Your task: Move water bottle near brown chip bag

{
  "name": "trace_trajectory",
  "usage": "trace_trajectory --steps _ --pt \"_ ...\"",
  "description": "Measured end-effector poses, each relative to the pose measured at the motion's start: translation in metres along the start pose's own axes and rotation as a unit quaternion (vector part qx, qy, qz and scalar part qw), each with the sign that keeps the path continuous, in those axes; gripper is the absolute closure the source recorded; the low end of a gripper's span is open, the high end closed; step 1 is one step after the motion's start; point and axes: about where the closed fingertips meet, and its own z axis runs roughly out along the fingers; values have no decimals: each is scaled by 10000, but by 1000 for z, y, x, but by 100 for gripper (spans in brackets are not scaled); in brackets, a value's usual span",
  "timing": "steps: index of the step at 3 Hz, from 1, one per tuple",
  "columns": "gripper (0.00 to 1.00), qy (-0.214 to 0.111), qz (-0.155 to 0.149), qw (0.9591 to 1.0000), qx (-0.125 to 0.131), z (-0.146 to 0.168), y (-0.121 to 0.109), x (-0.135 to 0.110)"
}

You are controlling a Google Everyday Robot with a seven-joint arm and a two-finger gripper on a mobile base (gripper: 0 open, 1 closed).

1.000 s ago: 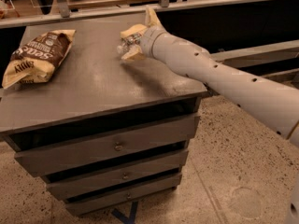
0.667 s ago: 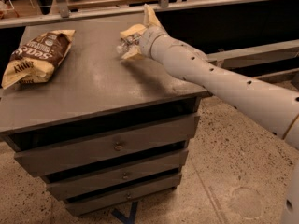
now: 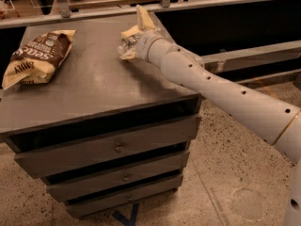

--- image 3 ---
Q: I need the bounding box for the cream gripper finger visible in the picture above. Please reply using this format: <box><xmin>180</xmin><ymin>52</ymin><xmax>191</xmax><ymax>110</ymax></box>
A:
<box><xmin>135</xmin><ymin>5</ymin><xmax>156</xmax><ymax>31</ymax></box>
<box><xmin>119</xmin><ymin>47</ymin><xmax>137</xmax><ymax>60</ymax></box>

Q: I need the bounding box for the clear plastic water bottle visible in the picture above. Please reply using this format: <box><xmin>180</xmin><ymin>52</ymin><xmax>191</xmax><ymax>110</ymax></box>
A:
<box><xmin>118</xmin><ymin>34</ymin><xmax>140</xmax><ymax>55</ymax></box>

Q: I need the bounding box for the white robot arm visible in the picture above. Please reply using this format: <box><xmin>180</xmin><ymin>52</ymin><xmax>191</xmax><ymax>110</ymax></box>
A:
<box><xmin>119</xmin><ymin>6</ymin><xmax>301</xmax><ymax>226</ymax></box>

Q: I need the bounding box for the brown chip bag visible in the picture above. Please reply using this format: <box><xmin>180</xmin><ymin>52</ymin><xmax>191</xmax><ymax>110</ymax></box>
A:
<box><xmin>2</xmin><ymin>30</ymin><xmax>76</xmax><ymax>89</ymax></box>

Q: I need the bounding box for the yellow sponge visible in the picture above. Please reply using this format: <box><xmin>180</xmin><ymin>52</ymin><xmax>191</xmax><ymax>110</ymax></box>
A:
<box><xmin>120</xmin><ymin>25</ymin><xmax>143</xmax><ymax>40</ymax></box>

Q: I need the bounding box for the grey drawer cabinet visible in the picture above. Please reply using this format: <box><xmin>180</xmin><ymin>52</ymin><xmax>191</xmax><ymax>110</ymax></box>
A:
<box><xmin>0</xmin><ymin>15</ymin><xmax>201</xmax><ymax>207</ymax></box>

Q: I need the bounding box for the top grey drawer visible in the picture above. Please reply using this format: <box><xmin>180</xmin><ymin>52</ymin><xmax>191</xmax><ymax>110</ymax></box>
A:
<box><xmin>14</xmin><ymin>115</ymin><xmax>200</xmax><ymax>178</ymax></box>

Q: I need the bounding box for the grey drawer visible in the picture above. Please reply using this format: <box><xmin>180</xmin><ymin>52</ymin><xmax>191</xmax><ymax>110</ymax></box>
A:
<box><xmin>66</xmin><ymin>174</ymin><xmax>182</xmax><ymax>218</ymax></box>
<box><xmin>14</xmin><ymin>115</ymin><xmax>200</xmax><ymax>178</ymax></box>
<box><xmin>46</xmin><ymin>150</ymin><xmax>189</xmax><ymax>202</ymax></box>

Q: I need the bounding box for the middle grey drawer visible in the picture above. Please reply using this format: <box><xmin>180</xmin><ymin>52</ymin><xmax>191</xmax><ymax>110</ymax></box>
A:
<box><xmin>46</xmin><ymin>150</ymin><xmax>189</xmax><ymax>202</ymax></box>

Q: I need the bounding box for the bottom grey drawer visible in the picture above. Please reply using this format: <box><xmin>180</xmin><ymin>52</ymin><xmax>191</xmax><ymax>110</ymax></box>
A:
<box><xmin>66</xmin><ymin>174</ymin><xmax>182</xmax><ymax>218</ymax></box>

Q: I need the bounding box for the grey metal railing frame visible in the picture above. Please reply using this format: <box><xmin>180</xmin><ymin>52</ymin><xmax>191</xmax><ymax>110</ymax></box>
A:
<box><xmin>0</xmin><ymin>0</ymin><xmax>301</xmax><ymax>87</ymax></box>

